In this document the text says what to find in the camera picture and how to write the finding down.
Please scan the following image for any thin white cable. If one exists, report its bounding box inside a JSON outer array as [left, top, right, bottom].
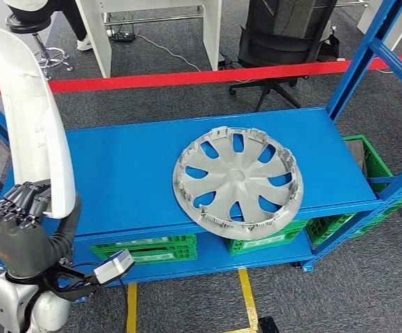
[[135, 33, 201, 73]]

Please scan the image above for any blue metal shelf rack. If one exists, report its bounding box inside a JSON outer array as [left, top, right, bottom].
[[0, 0, 402, 305]]

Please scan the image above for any white curved plastic part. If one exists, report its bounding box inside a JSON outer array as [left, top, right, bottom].
[[0, 23, 76, 220]]

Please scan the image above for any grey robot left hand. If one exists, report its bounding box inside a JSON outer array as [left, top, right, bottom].
[[0, 180, 82, 279]]

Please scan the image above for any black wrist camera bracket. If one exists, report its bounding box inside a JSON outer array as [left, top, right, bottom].
[[42, 259, 101, 303]]

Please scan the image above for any brown cardboard insert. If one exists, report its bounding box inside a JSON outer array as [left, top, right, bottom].
[[346, 139, 369, 176]]

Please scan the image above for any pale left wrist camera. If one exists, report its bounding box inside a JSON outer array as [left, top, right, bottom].
[[94, 249, 135, 285]]

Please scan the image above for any grey plastic wheel cover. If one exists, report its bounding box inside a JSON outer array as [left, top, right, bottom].
[[172, 126, 305, 241]]

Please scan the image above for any red barrier tape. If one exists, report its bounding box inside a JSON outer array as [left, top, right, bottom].
[[0, 53, 402, 96]]

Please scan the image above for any black round stool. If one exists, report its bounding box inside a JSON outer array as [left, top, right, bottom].
[[5, 12, 74, 83]]

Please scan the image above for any black power strip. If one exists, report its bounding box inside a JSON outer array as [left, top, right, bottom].
[[110, 31, 137, 43]]

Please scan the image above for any white desk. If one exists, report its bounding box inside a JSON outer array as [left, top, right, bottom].
[[357, 0, 402, 51], [76, 0, 222, 78]]

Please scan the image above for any green plastic crate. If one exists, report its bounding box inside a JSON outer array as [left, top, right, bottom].
[[305, 202, 401, 247], [341, 134, 402, 217], [89, 233, 198, 266], [225, 219, 310, 257]]

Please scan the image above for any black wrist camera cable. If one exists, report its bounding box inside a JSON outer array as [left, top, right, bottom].
[[115, 275, 129, 333]]

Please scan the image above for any person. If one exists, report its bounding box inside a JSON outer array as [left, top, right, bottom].
[[3, 0, 94, 51]]

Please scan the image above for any black office chair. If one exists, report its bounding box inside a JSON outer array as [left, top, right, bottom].
[[229, 0, 341, 112]]

